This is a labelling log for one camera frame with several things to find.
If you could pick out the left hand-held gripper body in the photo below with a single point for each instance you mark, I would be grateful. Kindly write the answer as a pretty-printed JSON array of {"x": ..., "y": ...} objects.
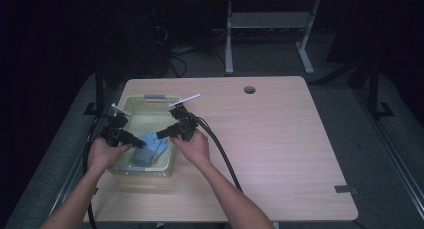
[{"x": 115, "y": 134}]

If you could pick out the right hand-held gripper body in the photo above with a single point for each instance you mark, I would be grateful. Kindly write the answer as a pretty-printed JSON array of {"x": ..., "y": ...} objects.
[{"x": 186, "y": 125}]

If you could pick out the blue knit glove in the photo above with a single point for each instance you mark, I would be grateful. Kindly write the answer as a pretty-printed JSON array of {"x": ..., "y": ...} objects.
[
  {"x": 161, "y": 146},
  {"x": 145, "y": 157}
]

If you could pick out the pale yellow plastic basket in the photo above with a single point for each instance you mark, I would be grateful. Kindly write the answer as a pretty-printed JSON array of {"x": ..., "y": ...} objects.
[{"x": 146, "y": 117}]

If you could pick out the person's left hand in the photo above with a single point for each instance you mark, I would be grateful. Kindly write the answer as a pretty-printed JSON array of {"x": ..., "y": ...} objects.
[{"x": 101, "y": 155}]

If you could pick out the person's right hand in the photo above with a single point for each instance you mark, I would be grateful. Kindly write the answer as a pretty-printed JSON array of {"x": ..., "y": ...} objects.
[{"x": 196, "y": 149}]

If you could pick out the black tape strip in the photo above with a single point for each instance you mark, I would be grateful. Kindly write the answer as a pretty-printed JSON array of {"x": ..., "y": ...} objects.
[
  {"x": 96, "y": 191},
  {"x": 346, "y": 189}
]

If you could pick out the grey metal stand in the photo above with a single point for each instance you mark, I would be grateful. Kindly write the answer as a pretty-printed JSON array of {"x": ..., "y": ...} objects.
[{"x": 266, "y": 19}]

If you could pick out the black frame post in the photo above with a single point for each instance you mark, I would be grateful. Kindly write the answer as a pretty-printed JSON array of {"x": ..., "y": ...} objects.
[
  {"x": 99, "y": 89},
  {"x": 374, "y": 89}
]

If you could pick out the aluminium floor rail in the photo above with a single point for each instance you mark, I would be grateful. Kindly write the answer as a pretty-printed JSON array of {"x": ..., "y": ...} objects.
[
  {"x": 396, "y": 162},
  {"x": 71, "y": 182}
]

